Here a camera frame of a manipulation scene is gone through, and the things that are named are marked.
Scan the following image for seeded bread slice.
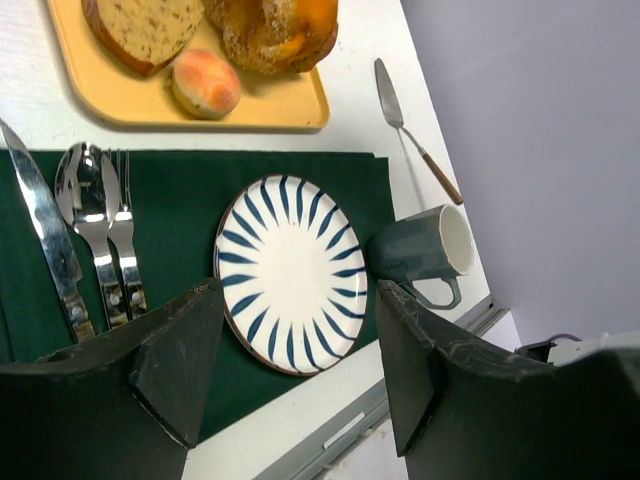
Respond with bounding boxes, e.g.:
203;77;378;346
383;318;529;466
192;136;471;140
81;0;204;77

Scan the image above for white plate blue stripes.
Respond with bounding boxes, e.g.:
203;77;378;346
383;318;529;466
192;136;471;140
213;175;368;376

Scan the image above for aluminium table frame rail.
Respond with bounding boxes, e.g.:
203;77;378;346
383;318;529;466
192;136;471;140
254;294;511;480

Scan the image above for sugared braided pastry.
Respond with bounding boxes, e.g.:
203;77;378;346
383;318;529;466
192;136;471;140
204;0;338;75

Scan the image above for silver table knife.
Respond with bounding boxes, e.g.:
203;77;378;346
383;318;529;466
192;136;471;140
1;122;95;342

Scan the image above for small round bread roll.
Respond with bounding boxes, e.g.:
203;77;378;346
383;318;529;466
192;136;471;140
171;48;242;119

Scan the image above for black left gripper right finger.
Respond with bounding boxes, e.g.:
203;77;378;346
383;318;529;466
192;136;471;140
376;281;639;479

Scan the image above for silver fork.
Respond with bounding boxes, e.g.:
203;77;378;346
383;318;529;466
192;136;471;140
107;149;148;320

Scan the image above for yellow plastic tray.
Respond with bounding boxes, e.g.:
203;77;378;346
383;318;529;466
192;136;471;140
47;1;330;130

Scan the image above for wooden handled cake server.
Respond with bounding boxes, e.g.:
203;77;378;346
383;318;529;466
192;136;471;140
374;58;464;205

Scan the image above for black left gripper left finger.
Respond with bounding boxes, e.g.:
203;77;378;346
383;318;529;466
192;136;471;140
1;278;224;479

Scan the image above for silver spoon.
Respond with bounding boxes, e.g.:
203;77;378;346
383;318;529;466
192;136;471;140
54;142;128;328

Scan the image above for grey blue ceramic mug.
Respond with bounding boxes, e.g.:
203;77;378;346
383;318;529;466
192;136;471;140
366;204;474;310

